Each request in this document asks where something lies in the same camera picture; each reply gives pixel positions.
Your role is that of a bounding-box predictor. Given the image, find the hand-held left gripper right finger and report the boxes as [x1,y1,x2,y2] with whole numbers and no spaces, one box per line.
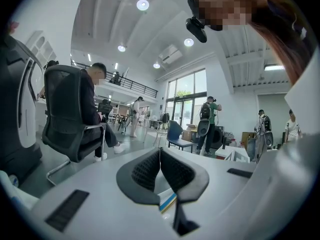
[159,147,210,202]

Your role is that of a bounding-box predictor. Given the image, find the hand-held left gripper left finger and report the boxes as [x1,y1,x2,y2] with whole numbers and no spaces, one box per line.
[115,147,161,205]

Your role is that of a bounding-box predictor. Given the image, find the blue chair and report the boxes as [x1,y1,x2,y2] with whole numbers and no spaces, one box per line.
[166,119,195,155]

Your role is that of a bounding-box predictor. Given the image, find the dark washing machine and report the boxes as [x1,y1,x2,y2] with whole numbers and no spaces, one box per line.
[210,125,226,150]

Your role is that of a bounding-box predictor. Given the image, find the white low table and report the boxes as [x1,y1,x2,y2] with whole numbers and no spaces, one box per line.
[214,145,251,164]

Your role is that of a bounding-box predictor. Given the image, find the brown cardboard box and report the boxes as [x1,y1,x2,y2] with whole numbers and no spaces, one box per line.
[240,131,257,151]

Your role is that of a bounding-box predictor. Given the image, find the glass entrance doors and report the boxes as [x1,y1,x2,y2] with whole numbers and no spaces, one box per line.
[165,68,208,135]

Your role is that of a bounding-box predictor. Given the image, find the black balcony railing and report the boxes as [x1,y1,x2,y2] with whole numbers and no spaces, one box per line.
[71,61,159,100]

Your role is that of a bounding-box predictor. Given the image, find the black mesh office chair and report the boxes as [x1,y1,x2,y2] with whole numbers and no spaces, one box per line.
[41,64,108,186]

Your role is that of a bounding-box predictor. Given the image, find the white ceiling air conditioner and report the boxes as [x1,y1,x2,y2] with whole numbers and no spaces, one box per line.
[158,44,184,65]

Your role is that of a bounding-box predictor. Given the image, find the white bag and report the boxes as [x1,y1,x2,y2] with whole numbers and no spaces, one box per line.
[0,169,39,210]

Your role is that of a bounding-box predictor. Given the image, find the rectangular ceiling light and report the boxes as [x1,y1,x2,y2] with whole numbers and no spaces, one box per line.
[263,64,286,72]

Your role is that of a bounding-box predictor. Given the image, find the black and white machine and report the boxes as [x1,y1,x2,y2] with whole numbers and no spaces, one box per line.
[0,34,44,183]

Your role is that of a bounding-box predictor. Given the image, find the person's head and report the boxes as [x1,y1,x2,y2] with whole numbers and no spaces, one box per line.
[193,0,254,32]

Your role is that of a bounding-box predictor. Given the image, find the black head-worn camera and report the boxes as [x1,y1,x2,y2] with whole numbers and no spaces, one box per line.
[185,16,208,44]

